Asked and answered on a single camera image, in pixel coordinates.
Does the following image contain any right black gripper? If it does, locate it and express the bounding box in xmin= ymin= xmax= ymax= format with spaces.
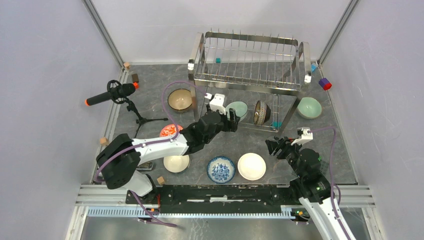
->
xmin=264 ymin=136 xmax=305 ymax=180

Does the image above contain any light green ribbed bowl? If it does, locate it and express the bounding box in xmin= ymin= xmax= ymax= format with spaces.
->
xmin=225 ymin=101 xmax=248 ymax=122

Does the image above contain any black patterned bowl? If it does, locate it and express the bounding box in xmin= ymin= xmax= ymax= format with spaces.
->
xmin=253 ymin=100 xmax=272 ymax=126

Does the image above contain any orange bowl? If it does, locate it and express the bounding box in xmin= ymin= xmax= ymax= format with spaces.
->
xmin=237 ymin=153 xmax=267 ymax=181

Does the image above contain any light green bowl front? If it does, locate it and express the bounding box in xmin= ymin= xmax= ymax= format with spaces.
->
xmin=296 ymin=97 xmax=323 ymax=120

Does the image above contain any blue white patterned bowl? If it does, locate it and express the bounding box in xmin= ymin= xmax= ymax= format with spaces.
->
xmin=206 ymin=155 xmax=236 ymax=184

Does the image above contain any steel dish rack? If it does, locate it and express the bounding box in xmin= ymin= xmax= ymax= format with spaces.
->
xmin=187 ymin=31 xmax=312 ymax=134

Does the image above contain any brown beige bowl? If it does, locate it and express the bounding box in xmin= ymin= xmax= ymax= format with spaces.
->
xmin=167 ymin=88 xmax=193 ymax=113

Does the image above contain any red floral bowl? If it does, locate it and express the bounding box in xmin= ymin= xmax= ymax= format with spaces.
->
xmin=159 ymin=124 xmax=183 ymax=137

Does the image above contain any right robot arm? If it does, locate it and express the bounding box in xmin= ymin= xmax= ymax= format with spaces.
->
xmin=265 ymin=134 xmax=355 ymax=240

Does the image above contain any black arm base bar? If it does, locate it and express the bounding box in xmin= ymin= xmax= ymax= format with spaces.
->
xmin=125 ymin=183 xmax=323 ymax=215

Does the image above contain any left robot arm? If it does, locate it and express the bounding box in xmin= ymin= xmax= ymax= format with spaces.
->
xmin=96 ymin=108 xmax=241 ymax=204

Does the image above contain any teal block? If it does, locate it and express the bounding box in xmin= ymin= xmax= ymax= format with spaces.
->
xmin=270 ymin=121 xmax=282 ymax=129

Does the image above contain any purple red block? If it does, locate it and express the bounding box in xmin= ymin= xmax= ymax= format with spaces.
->
xmin=318 ymin=77 xmax=332 ymax=91

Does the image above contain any blue block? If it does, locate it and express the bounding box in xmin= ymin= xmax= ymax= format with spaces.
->
xmin=311 ymin=63 xmax=317 ymax=73

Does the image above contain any wooden cube near base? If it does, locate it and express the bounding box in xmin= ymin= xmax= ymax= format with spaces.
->
xmin=156 ymin=176 xmax=166 ymax=186

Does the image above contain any brown block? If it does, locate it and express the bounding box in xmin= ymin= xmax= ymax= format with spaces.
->
xmin=131 ymin=73 xmax=139 ymax=83

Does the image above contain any black microphone on tripod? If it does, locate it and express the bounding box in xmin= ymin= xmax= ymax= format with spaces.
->
xmin=85 ymin=79 xmax=169 ymax=138

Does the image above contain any wooden cube back corner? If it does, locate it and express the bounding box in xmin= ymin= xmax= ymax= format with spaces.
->
xmin=123 ymin=62 xmax=131 ymax=70

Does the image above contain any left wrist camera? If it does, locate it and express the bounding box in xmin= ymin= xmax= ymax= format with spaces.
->
xmin=204 ymin=93 xmax=227 ymax=116

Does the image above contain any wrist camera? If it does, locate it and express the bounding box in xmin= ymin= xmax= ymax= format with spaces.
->
xmin=290 ymin=127 xmax=314 ymax=146
xmin=204 ymin=93 xmax=227 ymax=116

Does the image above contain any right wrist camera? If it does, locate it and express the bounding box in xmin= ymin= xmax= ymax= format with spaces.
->
xmin=290 ymin=127 xmax=314 ymax=146

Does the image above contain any wooden cube left rail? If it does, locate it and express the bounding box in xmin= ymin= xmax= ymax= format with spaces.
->
xmin=99 ymin=137 xmax=110 ymax=147

